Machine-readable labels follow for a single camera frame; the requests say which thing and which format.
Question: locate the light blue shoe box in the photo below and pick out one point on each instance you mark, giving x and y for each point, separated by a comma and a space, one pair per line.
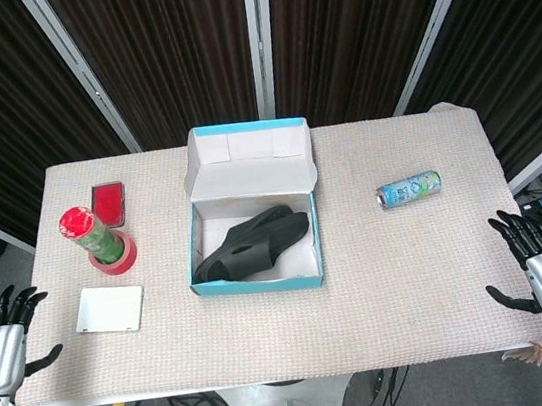
247, 176

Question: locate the white flat square board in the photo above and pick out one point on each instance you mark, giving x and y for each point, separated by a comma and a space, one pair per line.
109, 309

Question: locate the beige woven table cloth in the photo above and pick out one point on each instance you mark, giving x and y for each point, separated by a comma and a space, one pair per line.
365, 301

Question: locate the red tape roll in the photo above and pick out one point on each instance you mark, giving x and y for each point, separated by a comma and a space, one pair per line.
128, 263

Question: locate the grey partition post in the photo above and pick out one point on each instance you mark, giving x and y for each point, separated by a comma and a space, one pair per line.
437, 23
81, 73
260, 38

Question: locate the green canister with red lid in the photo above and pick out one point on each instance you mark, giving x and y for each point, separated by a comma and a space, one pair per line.
96, 237

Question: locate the light blue beverage can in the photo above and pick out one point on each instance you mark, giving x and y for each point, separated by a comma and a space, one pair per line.
410, 189

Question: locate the red stamp pad black case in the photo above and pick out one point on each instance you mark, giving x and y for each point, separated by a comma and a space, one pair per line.
108, 203

